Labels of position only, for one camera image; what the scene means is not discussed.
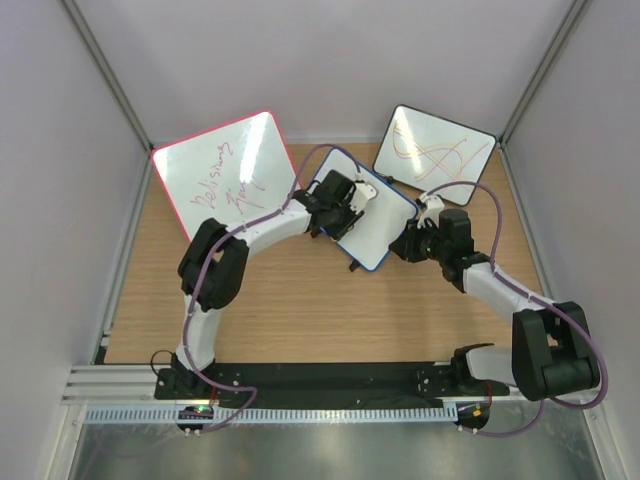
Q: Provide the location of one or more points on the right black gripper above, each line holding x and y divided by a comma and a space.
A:
405, 246

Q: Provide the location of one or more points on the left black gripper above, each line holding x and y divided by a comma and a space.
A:
353, 218

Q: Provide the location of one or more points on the blue framed whiteboard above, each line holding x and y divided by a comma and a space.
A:
384, 219

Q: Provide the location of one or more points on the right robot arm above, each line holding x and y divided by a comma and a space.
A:
552, 353

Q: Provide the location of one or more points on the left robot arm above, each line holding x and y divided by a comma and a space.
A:
214, 264

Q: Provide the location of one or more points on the black framed whiteboard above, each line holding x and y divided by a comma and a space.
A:
425, 151

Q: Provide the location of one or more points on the pink framed whiteboard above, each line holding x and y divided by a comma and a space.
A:
234, 172

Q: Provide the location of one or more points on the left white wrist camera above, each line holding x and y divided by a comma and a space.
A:
363, 193

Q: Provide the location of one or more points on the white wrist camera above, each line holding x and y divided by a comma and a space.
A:
363, 193
431, 206

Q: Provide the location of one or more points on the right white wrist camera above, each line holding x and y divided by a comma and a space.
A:
431, 206

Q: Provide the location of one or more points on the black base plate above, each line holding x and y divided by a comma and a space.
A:
279, 383

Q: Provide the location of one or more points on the left aluminium corner post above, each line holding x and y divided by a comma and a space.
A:
109, 77

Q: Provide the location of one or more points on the aluminium corner post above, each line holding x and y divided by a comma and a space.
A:
109, 77
569, 23

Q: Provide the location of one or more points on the white slotted cable duct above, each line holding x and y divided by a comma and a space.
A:
200, 414

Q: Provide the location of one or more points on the right aluminium corner post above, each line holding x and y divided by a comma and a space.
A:
569, 23

